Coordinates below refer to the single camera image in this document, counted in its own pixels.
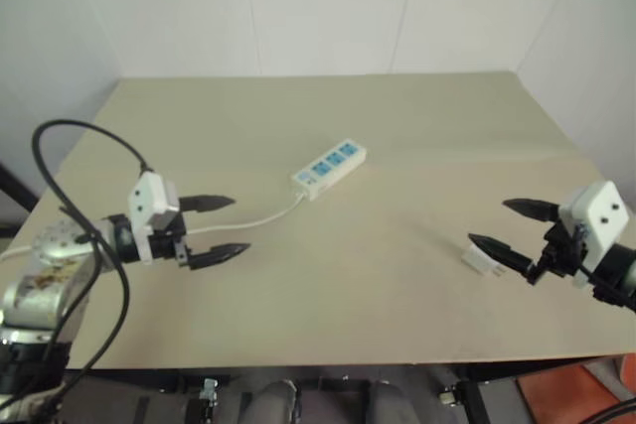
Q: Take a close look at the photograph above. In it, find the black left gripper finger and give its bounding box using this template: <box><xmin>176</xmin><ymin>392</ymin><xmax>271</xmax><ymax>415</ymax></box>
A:
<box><xmin>178</xmin><ymin>194</ymin><xmax>237</xmax><ymax>214</ymax></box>
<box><xmin>187</xmin><ymin>242</ymin><xmax>251</xmax><ymax>273</ymax></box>

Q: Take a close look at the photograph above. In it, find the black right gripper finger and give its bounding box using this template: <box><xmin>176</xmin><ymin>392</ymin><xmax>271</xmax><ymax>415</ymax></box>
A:
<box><xmin>467</xmin><ymin>232</ymin><xmax>542</xmax><ymax>277</ymax></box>
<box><xmin>502</xmin><ymin>197</ymin><xmax>562</xmax><ymax>223</ymax></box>

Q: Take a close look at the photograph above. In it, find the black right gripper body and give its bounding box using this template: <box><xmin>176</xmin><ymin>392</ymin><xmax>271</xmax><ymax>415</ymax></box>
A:
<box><xmin>525</xmin><ymin>219</ymin><xmax>591</xmax><ymax>287</ymax></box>

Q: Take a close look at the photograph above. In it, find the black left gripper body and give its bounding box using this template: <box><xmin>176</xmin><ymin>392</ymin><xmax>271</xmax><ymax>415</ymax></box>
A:
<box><xmin>148</xmin><ymin>213</ymin><xmax>193</xmax><ymax>271</ymax></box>

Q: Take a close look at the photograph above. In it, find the white plug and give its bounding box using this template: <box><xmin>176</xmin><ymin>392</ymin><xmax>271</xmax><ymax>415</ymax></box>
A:
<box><xmin>461</xmin><ymin>243</ymin><xmax>508</xmax><ymax>279</ymax></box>

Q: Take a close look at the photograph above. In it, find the white power strip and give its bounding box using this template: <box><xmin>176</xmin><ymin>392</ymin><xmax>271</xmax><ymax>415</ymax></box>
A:
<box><xmin>290</xmin><ymin>141</ymin><xmax>370</xmax><ymax>201</ymax></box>

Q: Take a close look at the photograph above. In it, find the metal caster wheel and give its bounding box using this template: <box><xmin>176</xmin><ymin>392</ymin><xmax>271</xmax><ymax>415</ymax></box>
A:
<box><xmin>198</xmin><ymin>376</ymin><xmax>221</xmax><ymax>404</ymax></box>
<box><xmin>437</xmin><ymin>381</ymin><xmax>461</xmax><ymax>409</ymax></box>

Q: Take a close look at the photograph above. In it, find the orange object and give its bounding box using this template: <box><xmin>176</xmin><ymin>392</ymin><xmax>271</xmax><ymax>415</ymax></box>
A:
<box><xmin>515</xmin><ymin>353</ymin><xmax>636</xmax><ymax>424</ymax></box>

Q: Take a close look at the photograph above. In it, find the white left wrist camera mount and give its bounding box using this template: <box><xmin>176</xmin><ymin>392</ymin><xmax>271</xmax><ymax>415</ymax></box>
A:
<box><xmin>126</xmin><ymin>171</ymin><xmax>181</xmax><ymax>264</ymax></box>

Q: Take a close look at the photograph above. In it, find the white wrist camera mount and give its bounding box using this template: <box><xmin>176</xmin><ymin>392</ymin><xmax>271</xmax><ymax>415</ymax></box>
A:
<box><xmin>557</xmin><ymin>180</ymin><xmax>631</xmax><ymax>289</ymax></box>
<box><xmin>126</xmin><ymin>171</ymin><xmax>181</xmax><ymax>264</ymax></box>

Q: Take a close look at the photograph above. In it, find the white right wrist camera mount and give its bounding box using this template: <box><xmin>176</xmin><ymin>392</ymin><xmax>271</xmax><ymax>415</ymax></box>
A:
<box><xmin>557</xmin><ymin>180</ymin><xmax>631</xmax><ymax>289</ymax></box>

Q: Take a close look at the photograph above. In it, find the black table frame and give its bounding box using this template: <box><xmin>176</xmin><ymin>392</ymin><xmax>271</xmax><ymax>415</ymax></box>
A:
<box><xmin>62</xmin><ymin>354</ymin><xmax>636</xmax><ymax>424</ymax></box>

